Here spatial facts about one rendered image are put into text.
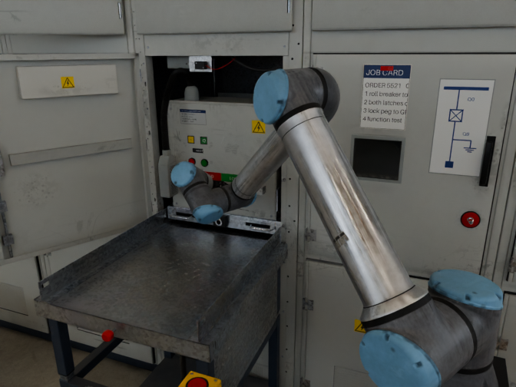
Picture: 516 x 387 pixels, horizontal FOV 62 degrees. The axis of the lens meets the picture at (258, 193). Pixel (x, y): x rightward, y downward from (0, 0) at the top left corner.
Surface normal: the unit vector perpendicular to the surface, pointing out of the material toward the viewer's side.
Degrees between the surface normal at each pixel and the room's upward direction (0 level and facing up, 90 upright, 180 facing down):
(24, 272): 90
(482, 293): 5
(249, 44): 90
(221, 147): 90
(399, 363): 95
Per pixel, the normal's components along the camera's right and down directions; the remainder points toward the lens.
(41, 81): 0.65, 0.24
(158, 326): 0.00, -0.95
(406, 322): -0.19, -0.13
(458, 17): -0.37, 0.29
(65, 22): 0.17, 0.31
